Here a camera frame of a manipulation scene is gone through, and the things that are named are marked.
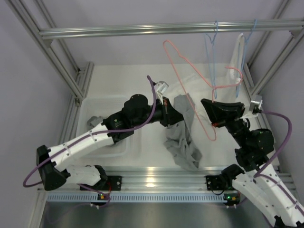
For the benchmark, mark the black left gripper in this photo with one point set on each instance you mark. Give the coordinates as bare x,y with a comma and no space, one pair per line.
170,116

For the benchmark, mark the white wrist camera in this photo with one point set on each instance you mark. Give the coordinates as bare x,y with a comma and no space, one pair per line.
253,109
160,89

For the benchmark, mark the grey clothes pile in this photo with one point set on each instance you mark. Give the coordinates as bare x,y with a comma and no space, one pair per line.
186,109

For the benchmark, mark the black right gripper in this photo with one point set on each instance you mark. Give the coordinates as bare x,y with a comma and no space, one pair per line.
217,112

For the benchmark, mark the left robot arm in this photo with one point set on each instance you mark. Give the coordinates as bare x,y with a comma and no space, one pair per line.
55,164

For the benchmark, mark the aluminium frame struts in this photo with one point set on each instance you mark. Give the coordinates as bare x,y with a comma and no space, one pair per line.
271,49
25,20

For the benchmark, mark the blue wire hanger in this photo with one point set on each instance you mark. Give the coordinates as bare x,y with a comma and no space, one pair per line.
246,40
211,55

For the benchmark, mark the aluminium hanging rail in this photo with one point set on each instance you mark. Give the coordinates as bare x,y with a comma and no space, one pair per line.
173,28

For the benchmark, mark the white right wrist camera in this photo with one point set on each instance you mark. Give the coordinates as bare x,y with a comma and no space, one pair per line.
253,109

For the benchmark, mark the white garment under pile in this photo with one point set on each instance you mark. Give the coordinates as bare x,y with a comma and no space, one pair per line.
203,92

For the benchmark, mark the grey tank top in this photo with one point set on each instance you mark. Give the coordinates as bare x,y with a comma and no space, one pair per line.
182,148
94,121

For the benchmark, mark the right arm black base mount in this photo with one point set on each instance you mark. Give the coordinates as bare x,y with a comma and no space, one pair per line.
216,182

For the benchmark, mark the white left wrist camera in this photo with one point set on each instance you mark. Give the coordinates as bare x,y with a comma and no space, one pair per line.
160,89

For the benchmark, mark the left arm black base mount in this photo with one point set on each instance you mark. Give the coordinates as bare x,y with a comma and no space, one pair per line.
113,183

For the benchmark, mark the white plastic basket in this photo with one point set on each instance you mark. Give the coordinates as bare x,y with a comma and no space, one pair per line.
101,108

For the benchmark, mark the pink wire hanger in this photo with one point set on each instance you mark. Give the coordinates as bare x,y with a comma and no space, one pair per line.
191,81

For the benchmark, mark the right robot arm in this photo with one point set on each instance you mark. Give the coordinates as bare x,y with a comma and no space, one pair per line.
254,175

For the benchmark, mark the aluminium frame right struts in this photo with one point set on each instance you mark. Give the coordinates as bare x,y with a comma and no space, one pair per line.
271,49

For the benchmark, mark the aluminium frame left struts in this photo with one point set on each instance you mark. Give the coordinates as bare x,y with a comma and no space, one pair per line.
25,20

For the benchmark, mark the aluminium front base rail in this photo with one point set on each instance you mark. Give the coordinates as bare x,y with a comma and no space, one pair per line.
135,179

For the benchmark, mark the slotted grey cable duct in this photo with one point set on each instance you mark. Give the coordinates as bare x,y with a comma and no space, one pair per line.
137,197

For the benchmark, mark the white tank top on hanger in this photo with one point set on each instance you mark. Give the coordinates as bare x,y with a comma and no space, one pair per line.
232,75

